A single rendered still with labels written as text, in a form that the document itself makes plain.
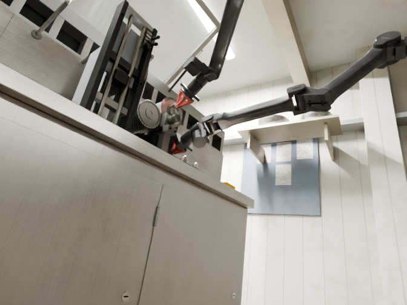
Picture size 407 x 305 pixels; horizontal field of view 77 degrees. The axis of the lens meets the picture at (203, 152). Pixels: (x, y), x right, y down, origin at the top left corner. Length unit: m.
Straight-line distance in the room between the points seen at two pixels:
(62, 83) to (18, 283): 0.94
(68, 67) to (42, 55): 0.11
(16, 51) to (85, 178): 0.81
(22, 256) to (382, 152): 3.29
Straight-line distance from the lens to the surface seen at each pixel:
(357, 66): 1.15
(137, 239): 0.72
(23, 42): 1.37
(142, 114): 1.13
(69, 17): 1.54
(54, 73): 1.36
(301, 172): 3.65
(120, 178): 0.69
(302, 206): 3.52
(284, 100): 1.05
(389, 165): 3.38
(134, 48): 1.07
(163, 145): 1.10
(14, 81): 0.60
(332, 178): 3.59
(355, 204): 3.49
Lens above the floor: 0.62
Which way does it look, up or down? 23 degrees up
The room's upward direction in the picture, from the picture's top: 9 degrees clockwise
